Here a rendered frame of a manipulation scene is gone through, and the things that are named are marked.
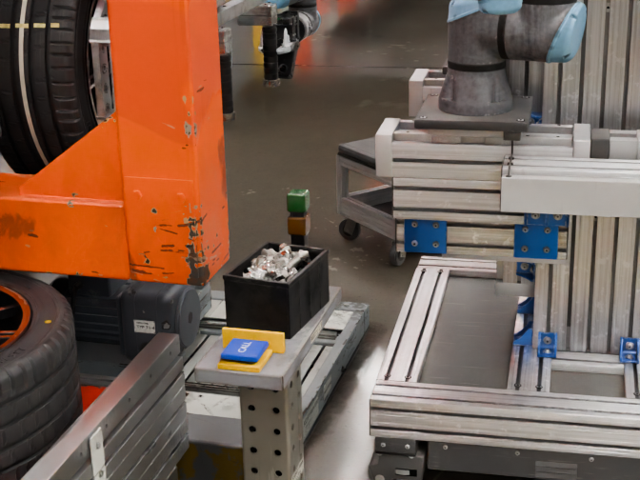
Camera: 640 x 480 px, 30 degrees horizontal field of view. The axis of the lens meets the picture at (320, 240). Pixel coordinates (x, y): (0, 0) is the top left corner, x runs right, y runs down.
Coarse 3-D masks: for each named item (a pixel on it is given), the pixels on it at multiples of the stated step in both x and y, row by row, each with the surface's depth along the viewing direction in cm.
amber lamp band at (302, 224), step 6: (306, 216) 246; (288, 222) 246; (294, 222) 245; (300, 222) 245; (306, 222) 245; (288, 228) 246; (294, 228) 246; (300, 228) 245; (306, 228) 246; (294, 234) 246; (300, 234) 246; (306, 234) 246
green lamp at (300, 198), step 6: (294, 192) 244; (300, 192) 244; (306, 192) 244; (288, 198) 244; (294, 198) 243; (300, 198) 243; (306, 198) 244; (288, 204) 244; (294, 204) 244; (300, 204) 244; (306, 204) 244; (288, 210) 245; (294, 210) 244; (300, 210) 244; (306, 210) 245
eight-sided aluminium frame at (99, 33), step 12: (96, 12) 259; (96, 24) 257; (108, 24) 257; (96, 36) 257; (108, 36) 256; (96, 48) 258; (96, 60) 259; (96, 72) 260; (108, 72) 263; (96, 84) 261; (108, 84) 264; (96, 96) 262; (108, 96) 264; (108, 108) 265
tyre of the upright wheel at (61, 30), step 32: (0, 0) 260; (32, 0) 257; (64, 0) 255; (0, 32) 258; (32, 32) 257; (64, 32) 254; (0, 64) 259; (32, 64) 258; (64, 64) 255; (0, 96) 263; (32, 96) 260; (64, 96) 258; (64, 128) 262; (32, 160) 272
